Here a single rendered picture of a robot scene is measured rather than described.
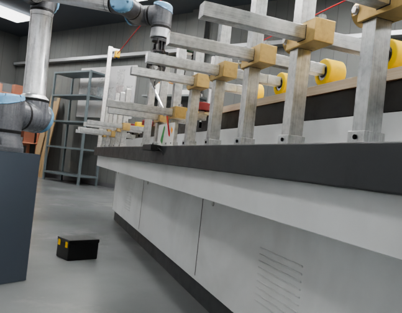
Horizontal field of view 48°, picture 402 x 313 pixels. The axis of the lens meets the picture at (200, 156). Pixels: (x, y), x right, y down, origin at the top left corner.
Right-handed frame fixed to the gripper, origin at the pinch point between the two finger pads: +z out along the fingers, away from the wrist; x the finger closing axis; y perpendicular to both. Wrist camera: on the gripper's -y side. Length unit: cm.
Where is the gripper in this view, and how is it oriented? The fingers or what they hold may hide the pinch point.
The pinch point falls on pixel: (153, 83)
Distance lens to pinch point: 210.9
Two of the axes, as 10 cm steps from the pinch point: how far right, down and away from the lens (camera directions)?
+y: 3.4, 0.1, -9.4
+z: -1.1, 9.9, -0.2
